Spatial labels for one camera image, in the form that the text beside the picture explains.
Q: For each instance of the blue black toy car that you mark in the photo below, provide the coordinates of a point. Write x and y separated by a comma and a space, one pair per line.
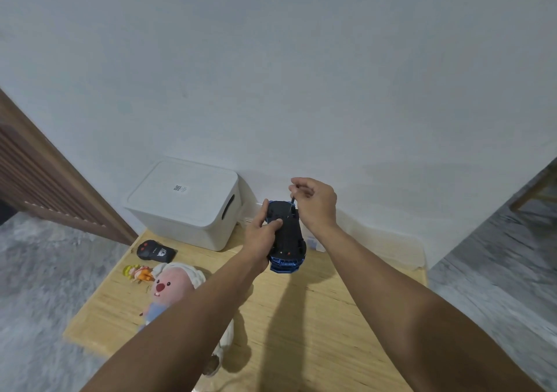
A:
288, 239

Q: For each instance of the wooden chair leg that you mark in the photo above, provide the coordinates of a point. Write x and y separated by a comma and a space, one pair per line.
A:
533, 193

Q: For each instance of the person's right forearm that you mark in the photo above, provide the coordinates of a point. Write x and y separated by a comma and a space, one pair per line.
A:
404, 313

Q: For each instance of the brown slatted wooden door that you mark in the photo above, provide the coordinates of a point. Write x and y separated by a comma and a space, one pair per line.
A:
52, 187

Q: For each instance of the person's left thumb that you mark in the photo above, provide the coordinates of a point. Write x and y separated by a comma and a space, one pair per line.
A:
263, 213

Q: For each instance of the person's right fingers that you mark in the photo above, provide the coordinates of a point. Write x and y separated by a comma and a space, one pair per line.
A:
301, 188

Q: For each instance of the person's left hand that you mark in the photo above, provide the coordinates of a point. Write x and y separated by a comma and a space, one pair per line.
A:
256, 243

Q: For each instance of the pink plush toy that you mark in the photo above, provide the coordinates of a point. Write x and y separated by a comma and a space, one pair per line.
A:
174, 285

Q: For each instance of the black remote controller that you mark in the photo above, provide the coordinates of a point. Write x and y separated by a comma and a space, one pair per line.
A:
154, 251

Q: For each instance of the small dark screwdriver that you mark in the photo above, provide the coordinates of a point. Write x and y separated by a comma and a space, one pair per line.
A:
293, 201

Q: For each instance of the white lidded storage box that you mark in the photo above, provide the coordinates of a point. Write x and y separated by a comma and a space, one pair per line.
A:
182, 204

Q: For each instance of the small yellow orange figurine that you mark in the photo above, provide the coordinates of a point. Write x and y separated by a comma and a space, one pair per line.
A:
137, 273

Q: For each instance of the person's left forearm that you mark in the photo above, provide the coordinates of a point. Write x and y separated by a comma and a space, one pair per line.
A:
187, 326

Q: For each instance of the person's right hand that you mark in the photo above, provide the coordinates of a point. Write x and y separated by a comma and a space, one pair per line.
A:
320, 206

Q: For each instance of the small clear plastic bag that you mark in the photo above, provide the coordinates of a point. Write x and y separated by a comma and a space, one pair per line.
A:
315, 244

